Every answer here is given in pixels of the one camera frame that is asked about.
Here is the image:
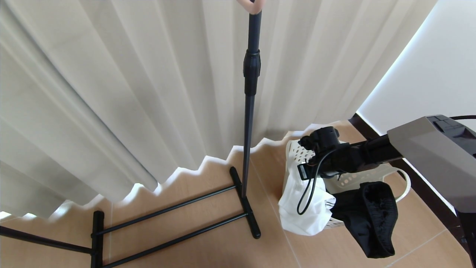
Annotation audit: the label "white laundry basket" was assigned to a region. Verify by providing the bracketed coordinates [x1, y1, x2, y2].
[284, 140, 411, 229]

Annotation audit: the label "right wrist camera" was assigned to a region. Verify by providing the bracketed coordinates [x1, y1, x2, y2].
[297, 126, 341, 151]

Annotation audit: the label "black clothes rack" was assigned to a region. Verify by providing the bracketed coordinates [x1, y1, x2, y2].
[0, 0, 263, 268]

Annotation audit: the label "black shorts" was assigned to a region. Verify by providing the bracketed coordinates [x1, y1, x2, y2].
[331, 181, 398, 259]

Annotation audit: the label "white printed t-shirt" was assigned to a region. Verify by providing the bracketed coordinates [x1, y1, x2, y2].
[278, 175, 337, 237]

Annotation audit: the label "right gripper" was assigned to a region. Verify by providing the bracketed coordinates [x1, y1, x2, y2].
[297, 143, 359, 183]

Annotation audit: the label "beige curtain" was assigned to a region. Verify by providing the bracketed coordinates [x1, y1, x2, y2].
[0, 0, 437, 220]

